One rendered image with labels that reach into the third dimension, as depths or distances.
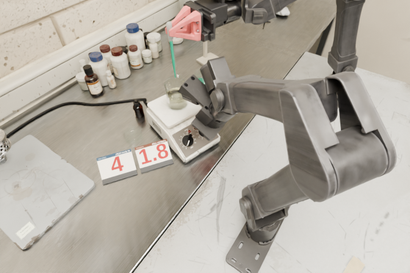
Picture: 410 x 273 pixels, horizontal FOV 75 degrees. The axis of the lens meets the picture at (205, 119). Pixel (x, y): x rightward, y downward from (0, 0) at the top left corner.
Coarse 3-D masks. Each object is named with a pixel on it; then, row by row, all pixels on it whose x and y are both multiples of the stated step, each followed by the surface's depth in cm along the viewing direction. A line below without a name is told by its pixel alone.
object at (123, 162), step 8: (128, 152) 72; (104, 160) 70; (112, 160) 71; (120, 160) 71; (128, 160) 72; (104, 168) 70; (112, 168) 71; (120, 168) 71; (128, 168) 71; (104, 176) 70
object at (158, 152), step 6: (156, 144) 74; (162, 144) 74; (138, 150) 73; (144, 150) 73; (150, 150) 73; (156, 150) 74; (162, 150) 74; (168, 150) 74; (138, 156) 72; (144, 156) 73; (150, 156) 73; (156, 156) 73; (162, 156) 74; (168, 156) 74; (144, 162) 73; (150, 162) 73
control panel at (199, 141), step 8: (184, 128) 74; (192, 128) 75; (176, 136) 73; (192, 136) 74; (200, 136) 75; (216, 136) 76; (192, 144) 73; (200, 144) 74; (184, 152) 72; (192, 152) 73
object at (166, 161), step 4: (168, 148) 74; (136, 152) 72; (160, 160) 74; (164, 160) 74; (168, 160) 74; (172, 160) 74; (148, 164) 73; (152, 164) 73; (156, 164) 73; (160, 164) 73; (164, 164) 73; (168, 164) 73; (140, 168) 72; (144, 168) 72; (148, 168) 72; (152, 168) 72; (156, 168) 72
